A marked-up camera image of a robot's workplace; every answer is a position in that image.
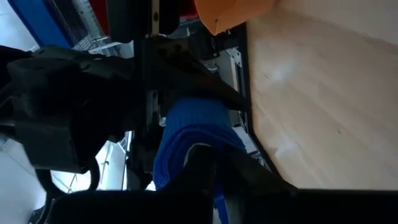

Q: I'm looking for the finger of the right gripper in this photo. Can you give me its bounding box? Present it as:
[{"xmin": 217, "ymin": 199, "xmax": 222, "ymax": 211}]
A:
[{"xmin": 155, "ymin": 39, "xmax": 251, "ymax": 113}]

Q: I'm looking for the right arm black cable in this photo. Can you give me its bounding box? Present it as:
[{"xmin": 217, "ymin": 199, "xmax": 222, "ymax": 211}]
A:
[{"xmin": 34, "ymin": 157, "xmax": 102, "ymax": 203}]

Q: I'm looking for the red storage bin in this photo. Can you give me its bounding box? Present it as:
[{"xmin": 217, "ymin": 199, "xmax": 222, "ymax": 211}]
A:
[{"xmin": 89, "ymin": 0, "xmax": 109, "ymax": 35}]

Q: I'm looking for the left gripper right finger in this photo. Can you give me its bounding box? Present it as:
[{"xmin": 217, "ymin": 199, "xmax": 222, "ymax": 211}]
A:
[{"xmin": 216, "ymin": 146, "xmax": 298, "ymax": 193}]

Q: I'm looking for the orange plastic bin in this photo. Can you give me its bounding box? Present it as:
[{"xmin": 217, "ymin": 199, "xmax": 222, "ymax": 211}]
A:
[{"xmin": 194, "ymin": 0, "xmax": 278, "ymax": 35}]

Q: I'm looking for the blue elastic bandage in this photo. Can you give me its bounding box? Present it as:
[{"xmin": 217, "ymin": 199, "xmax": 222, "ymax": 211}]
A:
[{"xmin": 152, "ymin": 97, "xmax": 249, "ymax": 224}]

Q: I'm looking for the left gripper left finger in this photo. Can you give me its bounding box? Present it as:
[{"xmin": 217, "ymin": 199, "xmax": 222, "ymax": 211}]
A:
[{"xmin": 158, "ymin": 143, "xmax": 218, "ymax": 194}]

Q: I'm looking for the blue storage bin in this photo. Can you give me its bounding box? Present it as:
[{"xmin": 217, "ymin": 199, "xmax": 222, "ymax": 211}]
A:
[{"xmin": 7, "ymin": 0, "xmax": 74, "ymax": 49}]

